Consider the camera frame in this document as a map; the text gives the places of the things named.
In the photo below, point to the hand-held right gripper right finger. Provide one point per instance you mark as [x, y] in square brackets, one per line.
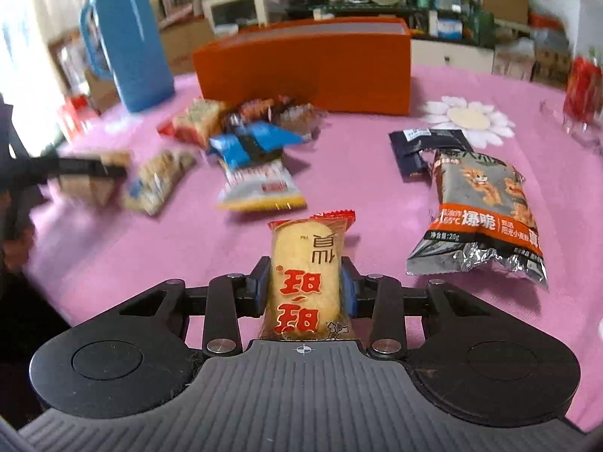
[348, 287]

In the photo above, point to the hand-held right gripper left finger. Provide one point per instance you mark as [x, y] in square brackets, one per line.
[263, 287]

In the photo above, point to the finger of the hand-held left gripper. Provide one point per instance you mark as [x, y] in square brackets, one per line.
[80, 167]

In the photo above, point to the beige snack packet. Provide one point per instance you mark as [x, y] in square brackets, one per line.
[89, 186]

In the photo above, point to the red print rice cracker packet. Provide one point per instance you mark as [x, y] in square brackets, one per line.
[306, 282]

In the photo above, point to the clear packet blue label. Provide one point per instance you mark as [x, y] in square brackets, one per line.
[158, 179]

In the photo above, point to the white orange snack packet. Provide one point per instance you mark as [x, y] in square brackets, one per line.
[259, 188]

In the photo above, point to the red-edged rice cake packet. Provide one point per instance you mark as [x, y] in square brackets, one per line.
[193, 121]

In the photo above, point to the blue snack packet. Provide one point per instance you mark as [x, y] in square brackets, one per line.
[254, 143]

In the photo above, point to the grey foil snack packet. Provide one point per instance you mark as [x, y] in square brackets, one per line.
[480, 216]

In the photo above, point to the navy snack packet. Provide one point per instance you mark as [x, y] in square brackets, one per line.
[428, 150]

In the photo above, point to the dark clear snack packet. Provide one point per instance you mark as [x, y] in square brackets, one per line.
[297, 115]

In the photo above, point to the red cookie packet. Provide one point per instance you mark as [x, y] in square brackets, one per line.
[256, 108]

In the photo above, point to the orange box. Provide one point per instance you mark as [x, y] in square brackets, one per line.
[306, 70]

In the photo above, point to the person's left hand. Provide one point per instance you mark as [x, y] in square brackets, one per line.
[16, 249]

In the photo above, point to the pink tablecloth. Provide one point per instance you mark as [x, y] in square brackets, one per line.
[353, 174]

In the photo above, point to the blue thermos flask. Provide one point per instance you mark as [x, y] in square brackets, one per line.
[132, 33]

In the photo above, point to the red container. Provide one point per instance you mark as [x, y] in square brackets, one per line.
[584, 89]

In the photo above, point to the small cardboard box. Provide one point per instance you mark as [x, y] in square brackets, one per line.
[504, 4]

